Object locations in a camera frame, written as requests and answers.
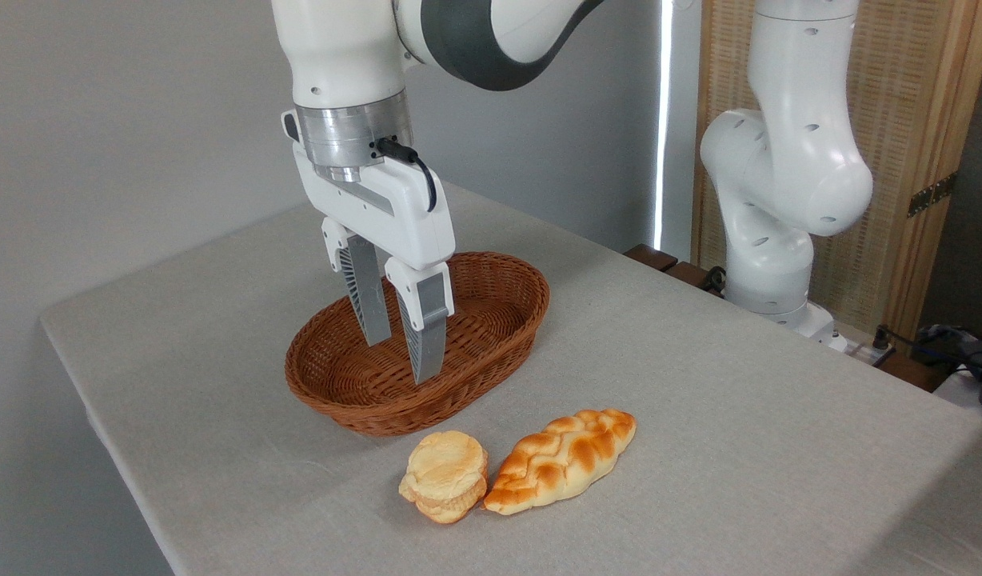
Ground white power strip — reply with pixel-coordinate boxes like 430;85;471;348
845;336;897;368

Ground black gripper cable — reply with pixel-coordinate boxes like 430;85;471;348
374;137;439;214

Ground brown oval wicker basket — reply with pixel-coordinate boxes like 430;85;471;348
285;251;551;438

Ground dark metal hinge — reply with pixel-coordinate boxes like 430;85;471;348
907;171;958;219

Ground grey tablecloth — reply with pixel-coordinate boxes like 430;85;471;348
40;179;982;576

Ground dark grey bag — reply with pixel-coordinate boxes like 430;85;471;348
909;322;982;415

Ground round pale bread bun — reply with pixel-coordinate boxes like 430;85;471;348
398;430;490;526

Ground dark brown wooden block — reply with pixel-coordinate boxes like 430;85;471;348
623;243;681;274
667;261;725;295

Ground wood and rattan screen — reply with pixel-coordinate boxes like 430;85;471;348
690;0;982;338

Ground braided golden bread loaf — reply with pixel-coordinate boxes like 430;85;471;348
481;409;638;517

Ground brown wooden board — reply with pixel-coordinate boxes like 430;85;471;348
878;352;952;394

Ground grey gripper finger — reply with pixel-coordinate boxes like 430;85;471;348
321;217;393;348
384;257;457;386

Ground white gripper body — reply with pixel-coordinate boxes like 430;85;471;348
281;109;457;271

